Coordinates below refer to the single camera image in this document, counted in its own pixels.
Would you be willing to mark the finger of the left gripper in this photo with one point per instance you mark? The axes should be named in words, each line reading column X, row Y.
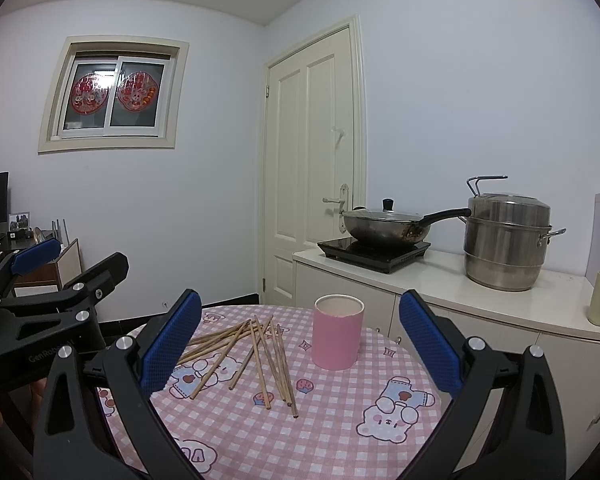
column 14, row 265
column 80, row 284

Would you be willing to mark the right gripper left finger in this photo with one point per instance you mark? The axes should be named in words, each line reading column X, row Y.
column 73, row 439

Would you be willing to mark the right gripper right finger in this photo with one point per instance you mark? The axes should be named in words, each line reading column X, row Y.
column 504, row 420

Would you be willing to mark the wooden chopstick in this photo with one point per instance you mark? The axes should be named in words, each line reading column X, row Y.
column 215, row 338
column 266, row 333
column 217, row 363
column 190, row 353
column 258, row 333
column 256, row 357
column 280, row 366
column 291, row 401

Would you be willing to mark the pink cylindrical utensil cup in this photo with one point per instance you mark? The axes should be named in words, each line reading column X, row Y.
column 337, row 331

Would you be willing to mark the white board leaning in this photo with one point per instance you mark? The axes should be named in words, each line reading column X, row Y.
column 69, row 264

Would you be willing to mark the wooden side desk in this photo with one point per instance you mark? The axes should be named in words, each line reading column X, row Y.
column 43, row 276

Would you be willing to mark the white counter cabinet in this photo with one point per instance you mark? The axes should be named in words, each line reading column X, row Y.
column 552, row 315

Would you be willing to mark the pink checkered tablecloth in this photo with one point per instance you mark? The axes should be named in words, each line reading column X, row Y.
column 366, row 422

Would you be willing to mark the window with red decorations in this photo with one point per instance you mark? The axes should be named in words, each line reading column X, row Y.
column 112, row 92

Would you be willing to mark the stainless steel steamer pot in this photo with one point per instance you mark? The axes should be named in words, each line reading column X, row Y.
column 506, row 238

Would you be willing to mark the black induction cooktop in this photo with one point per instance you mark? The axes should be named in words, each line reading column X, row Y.
column 379, row 257

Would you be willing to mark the steel wok with lid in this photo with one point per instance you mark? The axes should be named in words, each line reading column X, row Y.
column 391, row 227

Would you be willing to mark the cream panel door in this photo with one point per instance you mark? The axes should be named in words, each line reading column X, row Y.
column 313, row 155

